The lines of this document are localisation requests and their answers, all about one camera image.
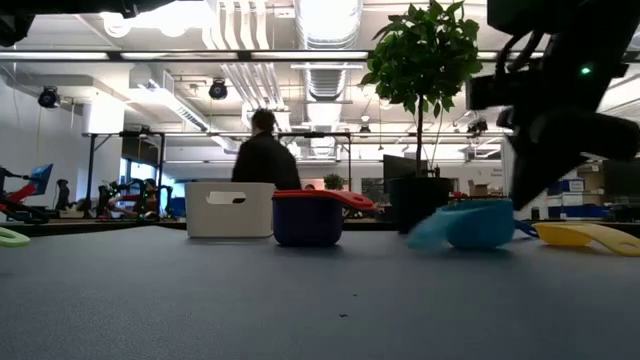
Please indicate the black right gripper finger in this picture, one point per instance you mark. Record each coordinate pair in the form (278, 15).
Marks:
(540, 145)

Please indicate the blue measuring cup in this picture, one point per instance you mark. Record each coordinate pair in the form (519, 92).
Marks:
(525, 229)

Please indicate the yellow measuring cup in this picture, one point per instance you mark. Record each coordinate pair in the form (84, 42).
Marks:
(565, 234)

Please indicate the teal measuring cup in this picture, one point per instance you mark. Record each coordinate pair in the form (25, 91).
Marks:
(475, 225)

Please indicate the red measuring cup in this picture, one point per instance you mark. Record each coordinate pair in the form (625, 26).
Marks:
(320, 195)

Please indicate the green measuring cup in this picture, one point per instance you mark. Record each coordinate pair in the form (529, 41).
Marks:
(12, 239)

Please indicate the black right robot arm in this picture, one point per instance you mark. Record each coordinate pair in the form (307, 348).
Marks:
(550, 15)

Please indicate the white plastic basket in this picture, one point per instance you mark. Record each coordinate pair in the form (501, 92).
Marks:
(225, 220)

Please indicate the blue storage bins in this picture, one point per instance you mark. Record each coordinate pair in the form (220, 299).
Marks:
(570, 210)

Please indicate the cardboard box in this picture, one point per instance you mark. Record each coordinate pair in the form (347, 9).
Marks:
(480, 189)

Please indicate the green potted plant black pot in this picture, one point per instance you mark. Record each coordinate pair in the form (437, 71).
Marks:
(422, 205)

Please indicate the black monitor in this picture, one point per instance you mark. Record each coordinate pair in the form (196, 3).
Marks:
(400, 170)

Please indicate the small green plant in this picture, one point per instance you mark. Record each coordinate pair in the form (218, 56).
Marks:
(334, 181)

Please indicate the person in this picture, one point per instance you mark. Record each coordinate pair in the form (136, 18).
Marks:
(147, 194)
(265, 160)

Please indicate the black ceiling spotlight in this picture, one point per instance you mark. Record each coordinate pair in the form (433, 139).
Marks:
(48, 97)
(218, 90)

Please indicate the silver ventilation duct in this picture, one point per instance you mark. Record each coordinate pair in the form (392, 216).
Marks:
(327, 80)

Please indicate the black workstation frame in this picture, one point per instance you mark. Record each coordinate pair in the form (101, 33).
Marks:
(315, 134)
(91, 170)

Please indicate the black metal table frame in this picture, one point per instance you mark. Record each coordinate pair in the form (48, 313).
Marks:
(100, 227)

